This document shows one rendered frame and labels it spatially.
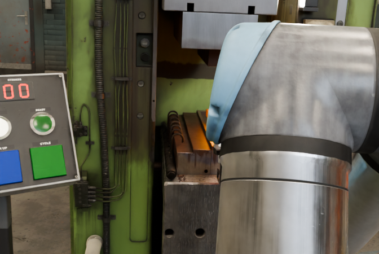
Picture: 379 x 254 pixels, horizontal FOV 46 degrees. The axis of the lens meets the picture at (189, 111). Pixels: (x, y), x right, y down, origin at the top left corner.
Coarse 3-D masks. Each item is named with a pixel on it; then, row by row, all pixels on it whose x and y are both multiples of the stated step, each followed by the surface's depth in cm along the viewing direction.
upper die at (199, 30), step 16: (176, 16) 142; (192, 16) 115; (208, 16) 115; (224, 16) 116; (240, 16) 116; (256, 16) 116; (176, 32) 140; (192, 32) 116; (208, 32) 116; (224, 32) 117; (192, 48) 117; (208, 48) 117
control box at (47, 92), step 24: (0, 96) 104; (48, 96) 110; (24, 120) 105; (0, 144) 101; (24, 144) 104; (48, 144) 106; (72, 144) 109; (24, 168) 102; (72, 168) 107; (0, 192) 99; (24, 192) 107
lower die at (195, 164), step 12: (180, 120) 157; (192, 120) 154; (192, 132) 140; (204, 132) 141; (180, 144) 131; (192, 144) 128; (204, 144) 128; (180, 156) 124; (192, 156) 124; (204, 156) 125; (216, 156) 125; (180, 168) 125; (192, 168) 125; (204, 168) 126; (216, 168) 126
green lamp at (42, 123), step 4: (36, 116) 107; (40, 116) 107; (44, 116) 107; (48, 116) 108; (36, 120) 106; (40, 120) 107; (44, 120) 107; (48, 120) 108; (36, 124) 106; (40, 124) 106; (44, 124) 107; (48, 124) 107; (36, 128) 106; (40, 128) 106; (44, 128) 107; (48, 128) 107
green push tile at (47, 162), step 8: (32, 152) 103; (40, 152) 104; (48, 152) 105; (56, 152) 106; (32, 160) 103; (40, 160) 104; (48, 160) 104; (56, 160) 105; (64, 160) 106; (32, 168) 103; (40, 168) 103; (48, 168) 104; (56, 168) 105; (64, 168) 106; (40, 176) 103; (48, 176) 103; (56, 176) 105
